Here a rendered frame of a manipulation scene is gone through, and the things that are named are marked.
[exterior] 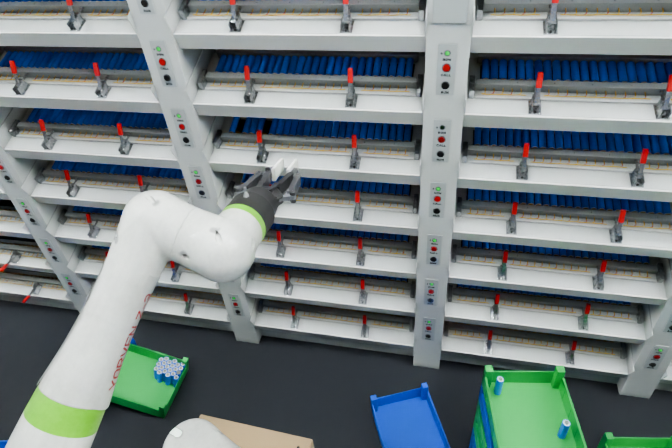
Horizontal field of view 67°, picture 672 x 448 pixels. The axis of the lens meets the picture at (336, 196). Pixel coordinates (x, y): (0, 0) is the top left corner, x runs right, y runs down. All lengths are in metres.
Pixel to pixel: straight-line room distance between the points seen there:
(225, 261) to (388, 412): 1.17
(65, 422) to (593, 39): 1.18
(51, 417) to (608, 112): 1.23
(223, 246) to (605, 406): 1.54
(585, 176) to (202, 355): 1.51
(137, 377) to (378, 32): 1.52
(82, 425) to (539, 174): 1.12
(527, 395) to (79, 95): 1.47
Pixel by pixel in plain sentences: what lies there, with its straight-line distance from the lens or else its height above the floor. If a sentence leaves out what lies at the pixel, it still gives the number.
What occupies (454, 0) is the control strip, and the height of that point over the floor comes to 1.33.
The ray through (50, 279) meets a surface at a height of 0.17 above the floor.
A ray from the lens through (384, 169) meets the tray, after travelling 1.37.
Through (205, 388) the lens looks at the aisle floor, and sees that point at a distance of 2.05.
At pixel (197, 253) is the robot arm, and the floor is 1.11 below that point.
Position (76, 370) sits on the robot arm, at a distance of 0.93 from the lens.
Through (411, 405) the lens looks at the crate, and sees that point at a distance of 1.91.
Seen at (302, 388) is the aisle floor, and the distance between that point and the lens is 1.97.
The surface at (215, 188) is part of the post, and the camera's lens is 1.56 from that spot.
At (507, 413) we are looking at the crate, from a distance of 1.48.
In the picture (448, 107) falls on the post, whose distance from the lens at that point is 1.24.
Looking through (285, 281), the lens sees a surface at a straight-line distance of 1.79.
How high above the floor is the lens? 1.68
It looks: 38 degrees down
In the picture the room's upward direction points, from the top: 5 degrees counter-clockwise
